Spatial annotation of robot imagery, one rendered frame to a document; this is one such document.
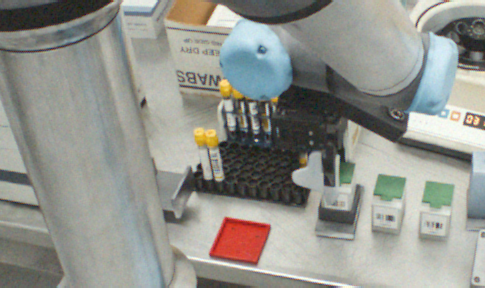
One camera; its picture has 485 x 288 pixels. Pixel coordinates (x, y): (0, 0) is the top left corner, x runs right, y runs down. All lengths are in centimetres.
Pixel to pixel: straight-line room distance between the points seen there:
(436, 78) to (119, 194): 30
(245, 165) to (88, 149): 65
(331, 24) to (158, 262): 23
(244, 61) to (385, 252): 40
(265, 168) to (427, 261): 27
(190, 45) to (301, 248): 40
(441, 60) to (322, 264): 42
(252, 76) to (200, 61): 52
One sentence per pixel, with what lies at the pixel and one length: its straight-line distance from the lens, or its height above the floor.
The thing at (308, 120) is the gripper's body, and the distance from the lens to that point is 90.
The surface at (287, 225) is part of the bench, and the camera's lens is 105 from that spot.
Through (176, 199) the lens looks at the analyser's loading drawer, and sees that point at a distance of 104.
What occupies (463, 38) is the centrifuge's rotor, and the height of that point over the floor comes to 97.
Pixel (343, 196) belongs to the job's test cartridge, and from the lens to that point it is 100.
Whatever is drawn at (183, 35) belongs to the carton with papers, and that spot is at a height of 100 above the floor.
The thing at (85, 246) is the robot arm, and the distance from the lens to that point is 54.
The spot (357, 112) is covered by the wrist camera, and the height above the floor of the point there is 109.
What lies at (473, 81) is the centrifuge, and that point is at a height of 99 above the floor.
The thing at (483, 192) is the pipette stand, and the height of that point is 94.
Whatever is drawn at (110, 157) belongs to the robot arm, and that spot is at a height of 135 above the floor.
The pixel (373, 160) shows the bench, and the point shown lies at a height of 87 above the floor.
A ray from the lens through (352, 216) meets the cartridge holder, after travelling 102.
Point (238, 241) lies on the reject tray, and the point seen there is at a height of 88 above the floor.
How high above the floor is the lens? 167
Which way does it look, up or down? 46 degrees down
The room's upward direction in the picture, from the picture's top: 4 degrees counter-clockwise
